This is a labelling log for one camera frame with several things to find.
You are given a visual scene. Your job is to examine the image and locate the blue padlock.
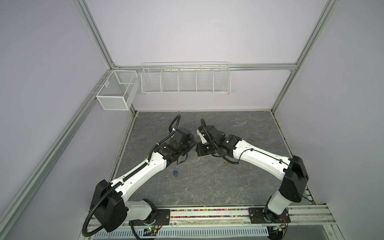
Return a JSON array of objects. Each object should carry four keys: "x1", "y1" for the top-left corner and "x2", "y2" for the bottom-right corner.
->
[{"x1": 173, "y1": 167, "x2": 179, "y2": 178}]

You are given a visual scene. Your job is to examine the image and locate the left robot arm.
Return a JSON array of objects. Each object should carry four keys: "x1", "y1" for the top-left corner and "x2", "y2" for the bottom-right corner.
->
[{"x1": 82, "y1": 115, "x2": 196, "y2": 237}]

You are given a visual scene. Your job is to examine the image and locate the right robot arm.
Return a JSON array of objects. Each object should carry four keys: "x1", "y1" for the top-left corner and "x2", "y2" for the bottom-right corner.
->
[{"x1": 196, "y1": 119, "x2": 309, "y2": 224}]

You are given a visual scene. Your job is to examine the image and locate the white mesh box basket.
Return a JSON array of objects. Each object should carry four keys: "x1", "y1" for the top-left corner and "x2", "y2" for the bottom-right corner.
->
[{"x1": 97, "y1": 70, "x2": 140, "y2": 111}]

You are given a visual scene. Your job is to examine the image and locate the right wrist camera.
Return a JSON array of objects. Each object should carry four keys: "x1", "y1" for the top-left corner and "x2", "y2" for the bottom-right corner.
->
[{"x1": 197, "y1": 129, "x2": 207, "y2": 144}]

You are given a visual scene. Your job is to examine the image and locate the white wire shelf basket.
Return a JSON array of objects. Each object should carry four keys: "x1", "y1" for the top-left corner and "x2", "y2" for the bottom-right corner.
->
[{"x1": 141, "y1": 62, "x2": 232, "y2": 95}]

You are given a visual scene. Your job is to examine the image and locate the white vented cable duct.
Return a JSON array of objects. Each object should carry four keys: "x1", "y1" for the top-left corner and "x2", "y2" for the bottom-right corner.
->
[{"x1": 93, "y1": 226, "x2": 269, "y2": 240}]

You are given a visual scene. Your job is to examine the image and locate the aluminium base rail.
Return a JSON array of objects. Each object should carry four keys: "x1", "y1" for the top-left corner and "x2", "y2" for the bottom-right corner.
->
[{"x1": 82, "y1": 205, "x2": 337, "y2": 230}]

